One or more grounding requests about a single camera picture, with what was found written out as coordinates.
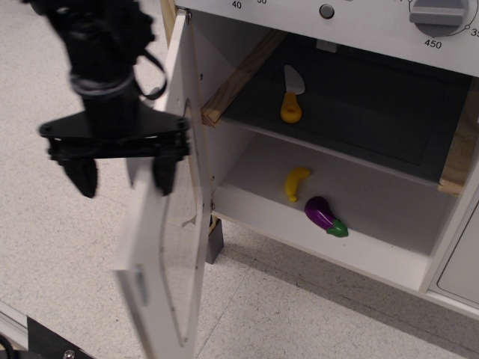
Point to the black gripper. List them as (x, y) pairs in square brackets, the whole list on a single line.
[(115, 123)]

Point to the white oven door with window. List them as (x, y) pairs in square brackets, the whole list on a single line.
[(168, 234)]

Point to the grey oven door handle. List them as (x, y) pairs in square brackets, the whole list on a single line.
[(140, 283)]

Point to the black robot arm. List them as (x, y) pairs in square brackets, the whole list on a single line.
[(104, 40)]

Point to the white toy oven cabinet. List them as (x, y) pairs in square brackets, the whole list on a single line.
[(395, 221)]

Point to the grey oven shelf tray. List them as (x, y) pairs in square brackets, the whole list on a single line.
[(394, 113)]

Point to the grey leg foot cap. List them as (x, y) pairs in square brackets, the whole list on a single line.
[(215, 242)]

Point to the yellow toy banana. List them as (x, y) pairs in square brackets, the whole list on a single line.
[(292, 182)]

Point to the purple toy eggplant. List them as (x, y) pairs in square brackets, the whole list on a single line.
[(318, 211)]

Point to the grey temperature knob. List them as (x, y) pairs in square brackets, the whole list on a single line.
[(438, 18)]

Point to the white side cabinet door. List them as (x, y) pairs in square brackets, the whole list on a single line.
[(452, 274)]

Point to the wooden shelf rail left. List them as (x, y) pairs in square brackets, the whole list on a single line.
[(214, 108)]

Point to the wooden shelf rail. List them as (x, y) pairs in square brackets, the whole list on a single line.
[(214, 108), (459, 159)]

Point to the light wooden side post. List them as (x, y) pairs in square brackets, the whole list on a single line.
[(169, 14)]

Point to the yellow handled toy knife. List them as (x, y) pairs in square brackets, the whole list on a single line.
[(291, 112)]

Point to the aluminium frame rail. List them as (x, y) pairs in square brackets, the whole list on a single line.
[(14, 326)]

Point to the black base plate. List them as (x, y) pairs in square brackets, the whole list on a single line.
[(45, 342)]

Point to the wooden shelf rail right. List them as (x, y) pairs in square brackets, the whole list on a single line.
[(459, 159)]

